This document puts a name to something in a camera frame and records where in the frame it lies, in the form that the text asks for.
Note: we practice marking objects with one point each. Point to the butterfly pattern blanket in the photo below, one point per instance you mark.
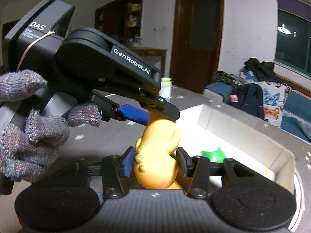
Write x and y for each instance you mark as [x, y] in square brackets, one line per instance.
[274, 97]

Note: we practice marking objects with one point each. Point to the orange-yellow rubber toy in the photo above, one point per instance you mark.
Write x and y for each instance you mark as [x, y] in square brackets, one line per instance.
[155, 167]

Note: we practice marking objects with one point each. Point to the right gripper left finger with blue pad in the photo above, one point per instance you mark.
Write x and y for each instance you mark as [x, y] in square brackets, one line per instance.
[114, 169]

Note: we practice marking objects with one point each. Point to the wooden side table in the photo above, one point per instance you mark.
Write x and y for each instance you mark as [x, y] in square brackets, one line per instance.
[155, 56]

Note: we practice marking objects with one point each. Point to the white cardboard box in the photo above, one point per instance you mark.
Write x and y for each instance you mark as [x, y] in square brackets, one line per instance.
[240, 136]

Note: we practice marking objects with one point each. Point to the dark wooden door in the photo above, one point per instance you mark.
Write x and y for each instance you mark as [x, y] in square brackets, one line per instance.
[196, 43]

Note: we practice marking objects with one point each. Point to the dark wooden shelf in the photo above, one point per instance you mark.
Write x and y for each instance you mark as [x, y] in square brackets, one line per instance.
[121, 20]

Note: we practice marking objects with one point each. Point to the green snack bag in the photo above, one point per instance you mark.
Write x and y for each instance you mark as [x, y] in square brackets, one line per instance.
[216, 156]

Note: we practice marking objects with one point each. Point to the grey knitted glove hand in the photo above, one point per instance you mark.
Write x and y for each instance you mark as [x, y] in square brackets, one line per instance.
[27, 154]

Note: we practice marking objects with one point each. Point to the black clothes pile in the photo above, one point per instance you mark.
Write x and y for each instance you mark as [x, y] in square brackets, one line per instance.
[264, 71]

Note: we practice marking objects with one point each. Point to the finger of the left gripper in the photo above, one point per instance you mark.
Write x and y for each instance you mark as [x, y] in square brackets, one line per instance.
[111, 110]
[153, 102]

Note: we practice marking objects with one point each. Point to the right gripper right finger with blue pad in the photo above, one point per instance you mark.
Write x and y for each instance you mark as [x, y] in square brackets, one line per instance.
[193, 174]

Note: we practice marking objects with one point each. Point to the blue sofa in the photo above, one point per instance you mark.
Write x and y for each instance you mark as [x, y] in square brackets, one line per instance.
[296, 112]

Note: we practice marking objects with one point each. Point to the white jar green lid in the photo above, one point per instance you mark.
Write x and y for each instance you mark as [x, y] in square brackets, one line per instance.
[166, 87]

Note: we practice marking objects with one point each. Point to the dark window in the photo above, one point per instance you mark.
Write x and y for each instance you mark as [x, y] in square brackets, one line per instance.
[293, 42]

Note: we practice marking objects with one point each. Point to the dark navy jacket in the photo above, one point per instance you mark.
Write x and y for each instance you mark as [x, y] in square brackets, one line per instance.
[250, 100]

